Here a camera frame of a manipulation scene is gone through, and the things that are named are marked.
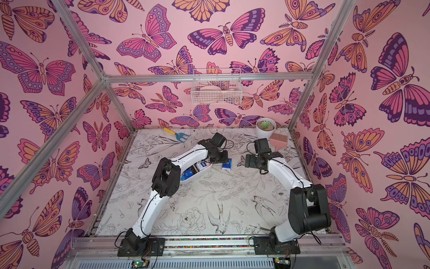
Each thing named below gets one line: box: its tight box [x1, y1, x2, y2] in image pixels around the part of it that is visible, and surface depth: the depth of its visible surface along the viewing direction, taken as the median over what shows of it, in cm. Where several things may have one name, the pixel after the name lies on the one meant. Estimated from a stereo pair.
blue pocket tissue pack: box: [221, 158, 233, 171], surface depth 100 cm
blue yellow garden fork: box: [163, 127, 191, 143], surface depth 119 cm
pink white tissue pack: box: [197, 161, 211, 171], surface depth 97 cm
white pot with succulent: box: [255, 117, 277, 141], surface depth 109 cm
